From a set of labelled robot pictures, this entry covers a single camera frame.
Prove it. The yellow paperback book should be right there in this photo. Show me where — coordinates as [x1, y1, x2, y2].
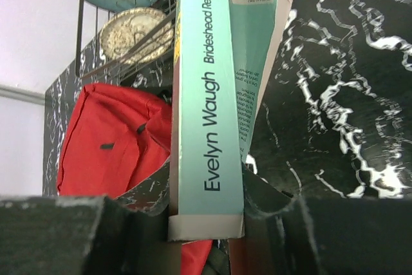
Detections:
[168, 0, 292, 242]

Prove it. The red backpack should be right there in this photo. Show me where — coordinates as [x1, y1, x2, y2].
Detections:
[56, 83, 212, 274]

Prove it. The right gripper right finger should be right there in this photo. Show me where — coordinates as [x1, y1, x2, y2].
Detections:
[228, 162, 412, 275]

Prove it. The patterned beige plate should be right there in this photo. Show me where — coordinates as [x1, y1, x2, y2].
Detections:
[100, 8, 174, 64]

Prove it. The black wire dish rack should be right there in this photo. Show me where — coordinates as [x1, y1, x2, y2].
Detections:
[75, 0, 176, 81]

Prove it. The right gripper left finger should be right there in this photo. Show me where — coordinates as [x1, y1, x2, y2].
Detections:
[0, 162, 183, 275]

